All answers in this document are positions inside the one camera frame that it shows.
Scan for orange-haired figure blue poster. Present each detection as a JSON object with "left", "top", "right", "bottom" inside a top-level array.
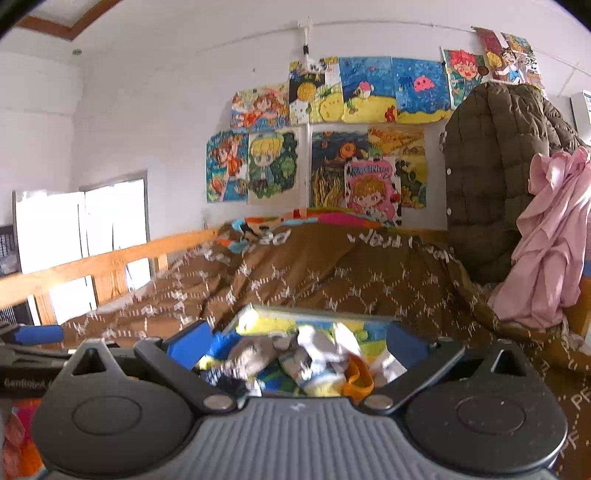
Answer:
[{"left": 206, "top": 131, "right": 250, "bottom": 204}]

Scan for grey drawstring pouch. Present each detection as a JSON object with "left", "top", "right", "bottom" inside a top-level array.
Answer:
[{"left": 222, "top": 335, "right": 299, "bottom": 380}]

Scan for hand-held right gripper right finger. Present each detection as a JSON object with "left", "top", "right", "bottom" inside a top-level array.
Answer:
[{"left": 361, "top": 320, "right": 533, "bottom": 415}]

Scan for orange elastic band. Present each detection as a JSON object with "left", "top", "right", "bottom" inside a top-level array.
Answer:
[{"left": 342, "top": 355, "right": 375, "bottom": 400}]

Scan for white wall hook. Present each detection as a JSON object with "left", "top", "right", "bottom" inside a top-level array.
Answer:
[{"left": 298, "top": 17, "right": 315, "bottom": 59}]

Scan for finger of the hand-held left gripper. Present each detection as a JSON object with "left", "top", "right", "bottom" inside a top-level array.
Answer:
[{"left": 0, "top": 324, "right": 80, "bottom": 368}]

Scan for blond figure green poster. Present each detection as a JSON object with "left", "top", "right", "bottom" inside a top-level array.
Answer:
[{"left": 247, "top": 128, "right": 301, "bottom": 205}]

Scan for red-haired figure poster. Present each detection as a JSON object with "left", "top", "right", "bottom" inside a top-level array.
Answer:
[{"left": 440, "top": 45, "right": 491, "bottom": 110}]

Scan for striped sock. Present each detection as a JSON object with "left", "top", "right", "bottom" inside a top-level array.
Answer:
[{"left": 277, "top": 351, "right": 352, "bottom": 397}]

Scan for figure with fan poster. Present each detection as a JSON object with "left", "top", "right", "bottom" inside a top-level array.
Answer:
[{"left": 475, "top": 27, "right": 542, "bottom": 89}]

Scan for pink garment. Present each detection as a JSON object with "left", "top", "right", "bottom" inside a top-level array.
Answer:
[{"left": 487, "top": 147, "right": 591, "bottom": 331}]

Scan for grey tray with colourful lining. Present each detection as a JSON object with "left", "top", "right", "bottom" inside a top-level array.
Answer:
[{"left": 222, "top": 302, "right": 403, "bottom": 398}]

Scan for grey framed window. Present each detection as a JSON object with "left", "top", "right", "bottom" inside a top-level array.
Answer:
[{"left": 78, "top": 170, "right": 153, "bottom": 297}]

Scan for blue sea yellow sand poster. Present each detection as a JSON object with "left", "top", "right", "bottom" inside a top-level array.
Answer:
[{"left": 339, "top": 55, "right": 398, "bottom": 124}]

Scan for brown patterned blanket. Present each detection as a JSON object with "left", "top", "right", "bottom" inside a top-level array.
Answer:
[{"left": 60, "top": 222, "right": 591, "bottom": 464}]

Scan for pink jellyfish blue poster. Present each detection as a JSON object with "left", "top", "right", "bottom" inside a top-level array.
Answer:
[{"left": 391, "top": 57, "right": 452, "bottom": 125}]

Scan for wooden bed rail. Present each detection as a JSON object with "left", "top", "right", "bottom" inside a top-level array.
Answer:
[{"left": 0, "top": 228, "right": 223, "bottom": 326}]

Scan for yellow landscape green poster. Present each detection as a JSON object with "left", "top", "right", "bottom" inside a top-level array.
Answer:
[{"left": 368, "top": 126, "right": 428, "bottom": 209}]

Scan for dark green quilted jacket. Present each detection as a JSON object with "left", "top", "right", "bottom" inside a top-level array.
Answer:
[{"left": 438, "top": 82, "right": 590, "bottom": 285}]

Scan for yellow moon black poster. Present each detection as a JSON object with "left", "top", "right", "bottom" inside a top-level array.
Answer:
[{"left": 288, "top": 57, "right": 343, "bottom": 126}]

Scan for white cloth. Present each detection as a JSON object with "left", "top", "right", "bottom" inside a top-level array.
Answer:
[{"left": 295, "top": 323, "right": 408, "bottom": 385}]

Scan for orange-haired figure yellow poster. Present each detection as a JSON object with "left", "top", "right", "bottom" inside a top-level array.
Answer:
[{"left": 230, "top": 82, "right": 292, "bottom": 133}]

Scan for blue cloth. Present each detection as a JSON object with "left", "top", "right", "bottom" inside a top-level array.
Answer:
[{"left": 198, "top": 332, "right": 243, "bottom": 370}]

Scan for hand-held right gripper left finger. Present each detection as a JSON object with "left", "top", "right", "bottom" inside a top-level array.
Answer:
[{"left": 67, "top": 320, "right": 238, "bottom": 415}]

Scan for yellow plants night poster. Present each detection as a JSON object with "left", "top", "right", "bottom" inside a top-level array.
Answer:
[{"left": 311, "top": 130, "right": 370, "bottom": 209}]

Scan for white wall appliance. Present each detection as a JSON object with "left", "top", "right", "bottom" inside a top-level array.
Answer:
[{"left": 570, "top": 89, "right": 591, "bottom": 145}]

